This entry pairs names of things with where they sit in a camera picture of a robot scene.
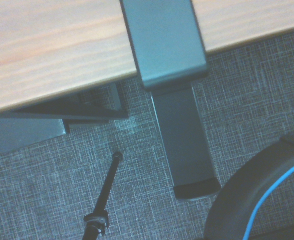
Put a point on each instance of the black headphone with blue line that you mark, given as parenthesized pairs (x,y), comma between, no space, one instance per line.
(239,197)

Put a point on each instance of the grey headphone hanger hook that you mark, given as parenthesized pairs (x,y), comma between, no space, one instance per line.
(166,42)

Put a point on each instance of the black metal table frame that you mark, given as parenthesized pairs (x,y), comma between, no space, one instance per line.
(69,113)

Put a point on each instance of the black tripod leg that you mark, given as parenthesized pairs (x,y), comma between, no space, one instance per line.
(106,185)

